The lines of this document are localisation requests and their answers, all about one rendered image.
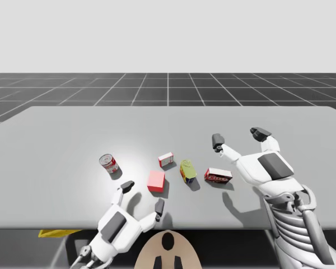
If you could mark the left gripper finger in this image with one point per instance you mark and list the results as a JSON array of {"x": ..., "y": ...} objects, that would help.
[
  {"x": 120, "y": 192},
  {"x": 154, "y": 215}
]

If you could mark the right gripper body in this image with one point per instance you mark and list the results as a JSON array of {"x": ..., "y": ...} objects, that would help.
[{"x": 268, "y": 171}]

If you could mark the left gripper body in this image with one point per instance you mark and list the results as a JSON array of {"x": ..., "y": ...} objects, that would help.
[{"x": 116, "y": 228}]

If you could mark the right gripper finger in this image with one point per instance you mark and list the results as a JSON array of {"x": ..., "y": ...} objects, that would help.
[
  {"x": 266, "y": 138},
  {"x": 224, "y": 147}
]

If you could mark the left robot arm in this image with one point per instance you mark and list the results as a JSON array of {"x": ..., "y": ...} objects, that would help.
[{"x": 85, "y": 256}]

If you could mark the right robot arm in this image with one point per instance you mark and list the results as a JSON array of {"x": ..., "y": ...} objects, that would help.
[{"x": 299, "y": 227}]

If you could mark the pink cube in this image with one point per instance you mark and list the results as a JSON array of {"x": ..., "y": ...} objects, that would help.
[{"x": 156, "y": 181}]

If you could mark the red and white can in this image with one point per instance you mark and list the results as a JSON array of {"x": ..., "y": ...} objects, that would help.
[{"x": 109, "y": 164}]

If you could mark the tan robot part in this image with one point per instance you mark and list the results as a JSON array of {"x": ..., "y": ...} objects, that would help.
[{"x": 168, "y": 250}]

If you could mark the green and blue rectangular can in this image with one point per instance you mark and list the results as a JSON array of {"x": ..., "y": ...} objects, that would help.
[{"x": 187, "y": 171}]

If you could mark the small red and white carton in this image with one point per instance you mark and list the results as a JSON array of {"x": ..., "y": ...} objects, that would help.
[{"x": 165, "y": 159}]

